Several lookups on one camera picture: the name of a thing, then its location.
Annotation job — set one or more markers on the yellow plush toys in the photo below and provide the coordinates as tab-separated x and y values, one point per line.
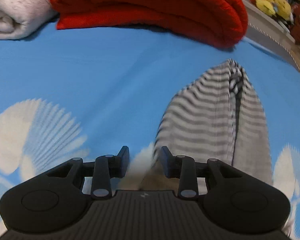
274	8

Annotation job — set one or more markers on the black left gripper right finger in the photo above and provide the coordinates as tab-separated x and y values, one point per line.
187	171

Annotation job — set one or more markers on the blue white patterned bedsheet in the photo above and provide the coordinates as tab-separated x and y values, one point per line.
87	92

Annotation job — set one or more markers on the grey white striped garment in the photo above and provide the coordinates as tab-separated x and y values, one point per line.
219	115

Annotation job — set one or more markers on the red folded fleece blanket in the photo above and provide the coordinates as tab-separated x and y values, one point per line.
219	23

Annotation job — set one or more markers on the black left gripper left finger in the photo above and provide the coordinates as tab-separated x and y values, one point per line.
101	171

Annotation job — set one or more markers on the white window ledge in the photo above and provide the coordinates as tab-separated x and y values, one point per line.
267	32

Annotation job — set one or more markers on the cream folded blanket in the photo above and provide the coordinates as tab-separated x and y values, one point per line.
20	18

